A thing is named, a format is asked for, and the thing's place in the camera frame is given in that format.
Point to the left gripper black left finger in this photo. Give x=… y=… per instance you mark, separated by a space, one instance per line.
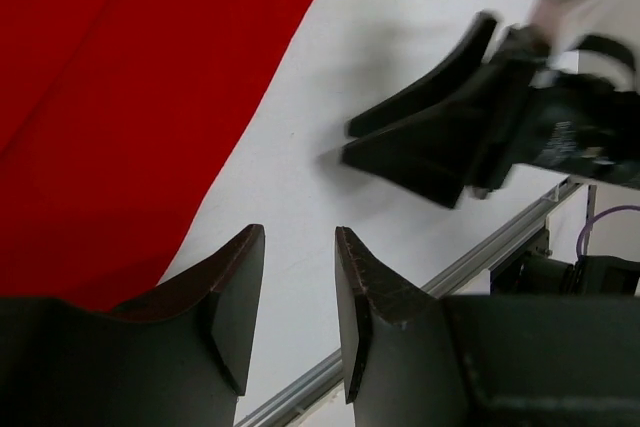
x=177 y=355

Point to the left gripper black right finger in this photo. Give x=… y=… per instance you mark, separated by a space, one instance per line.
x=398 y=360

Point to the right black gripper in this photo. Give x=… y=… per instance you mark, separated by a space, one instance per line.
x=473 y=117

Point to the red t shirt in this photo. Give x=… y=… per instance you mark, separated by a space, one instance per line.
x=116 y=118

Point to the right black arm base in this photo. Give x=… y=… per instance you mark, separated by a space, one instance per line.
x=589 y=275

